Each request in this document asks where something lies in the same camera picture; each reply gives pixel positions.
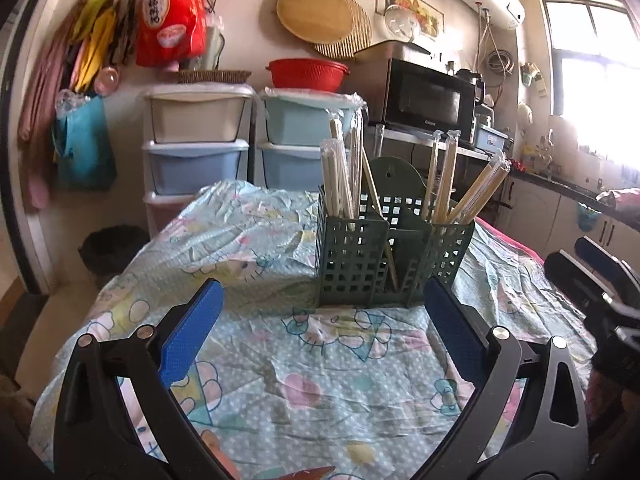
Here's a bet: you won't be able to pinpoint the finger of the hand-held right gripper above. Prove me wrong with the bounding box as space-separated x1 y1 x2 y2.
544 252 609 322
574 236 640 307

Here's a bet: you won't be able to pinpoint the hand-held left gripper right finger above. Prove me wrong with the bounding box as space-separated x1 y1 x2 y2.
415 277 589 480

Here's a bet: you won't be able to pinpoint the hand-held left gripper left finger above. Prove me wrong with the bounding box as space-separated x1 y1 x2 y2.
54 279 236 480

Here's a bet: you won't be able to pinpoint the green plastic utensil holder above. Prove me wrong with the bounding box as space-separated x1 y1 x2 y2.
316 156 476 307

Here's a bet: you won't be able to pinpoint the group of chopsticks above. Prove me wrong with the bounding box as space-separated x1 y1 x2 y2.
320 120 512 293

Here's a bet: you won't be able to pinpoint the blue hanging pocket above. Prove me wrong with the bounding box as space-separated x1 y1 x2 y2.
576 202 603 233

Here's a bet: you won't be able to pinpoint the pink blanket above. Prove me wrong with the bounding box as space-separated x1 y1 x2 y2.
475 217 548 266

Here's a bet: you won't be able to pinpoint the pink cloth on counter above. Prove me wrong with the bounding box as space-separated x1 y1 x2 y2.
597 187 640 211

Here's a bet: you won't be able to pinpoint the white kitchen cabinets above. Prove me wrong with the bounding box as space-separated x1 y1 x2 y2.
480 172 640 286

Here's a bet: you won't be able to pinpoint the cartoon print light blue blanket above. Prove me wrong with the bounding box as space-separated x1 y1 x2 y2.
27 180 601 480

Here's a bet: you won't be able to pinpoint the black trash bin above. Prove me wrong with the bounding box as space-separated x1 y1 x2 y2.
79 225 151 288

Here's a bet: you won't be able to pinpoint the pink storage bin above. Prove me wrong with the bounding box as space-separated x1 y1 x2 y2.
144 191 201 233

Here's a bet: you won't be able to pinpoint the blue storage bin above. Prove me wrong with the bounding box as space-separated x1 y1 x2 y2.
257 141 326 191
141 139 250 196

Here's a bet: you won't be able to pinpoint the window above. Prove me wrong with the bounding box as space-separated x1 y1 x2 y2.
540 0 640 161

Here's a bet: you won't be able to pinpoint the metal shelf rack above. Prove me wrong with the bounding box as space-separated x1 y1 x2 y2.
367 125 511 196

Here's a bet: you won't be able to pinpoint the white storage bin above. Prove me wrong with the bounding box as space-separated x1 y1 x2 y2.
144 85 255 145

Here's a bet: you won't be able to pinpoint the teal tote bag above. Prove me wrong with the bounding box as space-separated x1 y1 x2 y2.
54 95 117 191

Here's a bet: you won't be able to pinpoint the black microwave oven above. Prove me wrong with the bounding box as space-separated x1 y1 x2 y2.
372 57 478 143

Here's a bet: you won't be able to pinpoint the teal storage bin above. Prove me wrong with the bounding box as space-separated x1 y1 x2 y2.
260 89 363 146

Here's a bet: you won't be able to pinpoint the woven basket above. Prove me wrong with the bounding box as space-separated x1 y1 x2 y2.
176 69 252 85

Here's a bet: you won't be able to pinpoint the pink hanging cloth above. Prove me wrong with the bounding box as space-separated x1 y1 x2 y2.
17 35 68 211

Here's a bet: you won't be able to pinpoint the pink round cup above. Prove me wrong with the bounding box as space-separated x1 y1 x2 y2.
95 66 121 95

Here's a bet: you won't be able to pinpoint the red plastic basin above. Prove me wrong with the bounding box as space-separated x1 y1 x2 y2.
265 58 351 93

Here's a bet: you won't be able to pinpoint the clear plastic dome cover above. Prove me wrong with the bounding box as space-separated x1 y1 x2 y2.
384 4 421 42

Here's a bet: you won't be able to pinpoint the round slatted mat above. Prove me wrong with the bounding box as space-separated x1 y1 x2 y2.
314 0 373 58

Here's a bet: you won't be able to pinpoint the yellow hanging bags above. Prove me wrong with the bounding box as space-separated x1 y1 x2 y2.
70 0 118 93

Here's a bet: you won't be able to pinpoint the red shopping bag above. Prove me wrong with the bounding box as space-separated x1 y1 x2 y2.
135 0 208 68

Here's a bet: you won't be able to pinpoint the round bamboo tray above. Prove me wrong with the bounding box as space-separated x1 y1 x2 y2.
276 0 355 44

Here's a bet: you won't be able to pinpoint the coiled grey hose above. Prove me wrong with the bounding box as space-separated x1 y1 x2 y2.
487 50 513 77

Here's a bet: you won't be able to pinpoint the dark door frame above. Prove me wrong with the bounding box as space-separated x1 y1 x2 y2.
0 0 96 296

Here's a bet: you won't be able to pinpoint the fruit wall picture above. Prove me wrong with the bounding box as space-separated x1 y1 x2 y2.
375 0 443 38

